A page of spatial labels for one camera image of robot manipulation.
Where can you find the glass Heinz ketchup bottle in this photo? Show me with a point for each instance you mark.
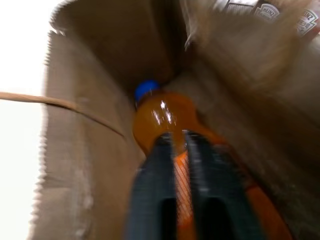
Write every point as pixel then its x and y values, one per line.
pixel 267 12

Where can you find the brown paper bag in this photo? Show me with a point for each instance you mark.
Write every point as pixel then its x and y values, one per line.
pixel 87 150

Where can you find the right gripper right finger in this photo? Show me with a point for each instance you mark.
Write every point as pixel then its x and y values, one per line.
pixel 217 190

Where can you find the red squeeze ketchup bottle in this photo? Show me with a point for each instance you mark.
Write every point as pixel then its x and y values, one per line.
pixel 307 23

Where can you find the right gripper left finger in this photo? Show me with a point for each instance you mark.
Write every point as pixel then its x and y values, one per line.
pixel 152 187

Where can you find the orange soda bottle blue cap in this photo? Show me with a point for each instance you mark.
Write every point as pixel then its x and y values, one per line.
pixel 162 112

